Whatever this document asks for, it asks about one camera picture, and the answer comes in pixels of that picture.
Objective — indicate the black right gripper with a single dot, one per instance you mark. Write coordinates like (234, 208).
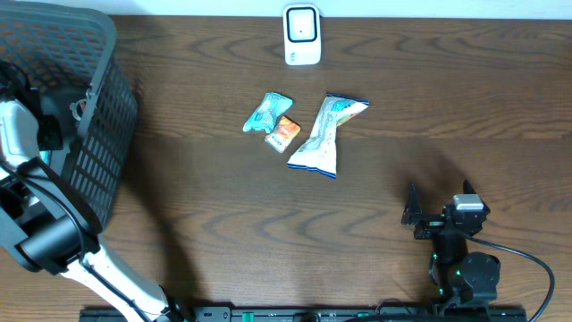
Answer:
(413, 214)

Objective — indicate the white blue snack bag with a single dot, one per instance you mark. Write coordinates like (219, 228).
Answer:
(319, 153)

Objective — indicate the orange white tissue pack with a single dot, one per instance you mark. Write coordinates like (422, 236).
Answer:
(283, 134)

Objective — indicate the teal snack packet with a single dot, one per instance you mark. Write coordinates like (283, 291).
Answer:
(265, 117)

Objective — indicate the green white tissue pack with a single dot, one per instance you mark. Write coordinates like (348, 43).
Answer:
(46, 156)

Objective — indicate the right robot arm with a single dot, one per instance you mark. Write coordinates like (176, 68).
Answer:
(466, 280)

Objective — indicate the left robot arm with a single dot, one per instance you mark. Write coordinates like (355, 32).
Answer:
(58, 175)

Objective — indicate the white barcode scanner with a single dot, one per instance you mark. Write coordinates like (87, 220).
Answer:
(302, 34)

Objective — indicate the grey plastic mesh basket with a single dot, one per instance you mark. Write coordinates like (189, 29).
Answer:
(68, 55)

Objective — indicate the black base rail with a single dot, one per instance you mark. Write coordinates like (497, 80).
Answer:
(226, 314)

